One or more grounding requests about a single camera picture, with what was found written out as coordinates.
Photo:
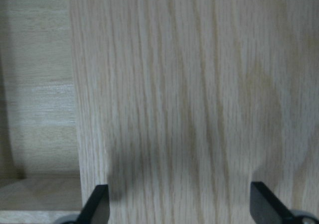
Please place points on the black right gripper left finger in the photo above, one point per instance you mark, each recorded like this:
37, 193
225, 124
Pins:
97, 207

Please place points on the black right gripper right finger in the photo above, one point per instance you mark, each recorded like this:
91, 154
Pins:
266, 208

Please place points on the wooden drawer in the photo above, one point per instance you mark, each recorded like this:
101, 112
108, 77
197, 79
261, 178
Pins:
39, 165

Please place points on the light wooden drawer cabinet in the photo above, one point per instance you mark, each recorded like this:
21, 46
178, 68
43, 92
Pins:
181, 104

